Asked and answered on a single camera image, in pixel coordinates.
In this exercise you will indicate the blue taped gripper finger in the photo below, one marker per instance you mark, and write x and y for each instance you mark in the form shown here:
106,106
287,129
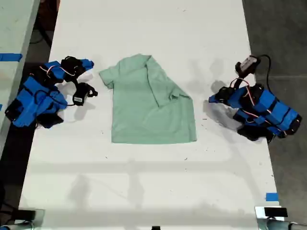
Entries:
214,99
88,62
84,68
225,93

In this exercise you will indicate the pale green T-shirt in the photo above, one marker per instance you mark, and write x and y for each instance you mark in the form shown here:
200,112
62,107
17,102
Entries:
144,115

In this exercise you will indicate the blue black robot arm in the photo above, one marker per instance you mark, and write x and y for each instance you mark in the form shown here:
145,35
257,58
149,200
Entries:
31,95
271,112

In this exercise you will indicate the long blue tape strip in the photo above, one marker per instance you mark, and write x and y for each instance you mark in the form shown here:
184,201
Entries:
9,57

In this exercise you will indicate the pale side table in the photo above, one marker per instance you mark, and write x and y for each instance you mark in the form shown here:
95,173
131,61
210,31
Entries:
14,28

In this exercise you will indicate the short blue tape strip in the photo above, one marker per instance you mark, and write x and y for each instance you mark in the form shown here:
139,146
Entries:
272,197

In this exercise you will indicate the small black box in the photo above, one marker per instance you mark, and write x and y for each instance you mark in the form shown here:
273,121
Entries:
27,214
275,212

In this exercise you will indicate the grey metal tube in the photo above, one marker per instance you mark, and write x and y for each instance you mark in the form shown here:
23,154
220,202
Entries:
14,226
285,225

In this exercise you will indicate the tiny black box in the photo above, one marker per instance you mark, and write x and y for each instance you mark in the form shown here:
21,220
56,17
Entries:
156,228

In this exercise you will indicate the black camera stalk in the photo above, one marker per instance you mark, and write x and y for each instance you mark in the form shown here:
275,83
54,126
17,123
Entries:
238,80
75,82

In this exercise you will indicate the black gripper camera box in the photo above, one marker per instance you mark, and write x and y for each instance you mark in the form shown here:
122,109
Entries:
248,64

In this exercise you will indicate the shiny metal bracket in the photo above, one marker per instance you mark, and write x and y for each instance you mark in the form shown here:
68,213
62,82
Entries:
39,216
260,219

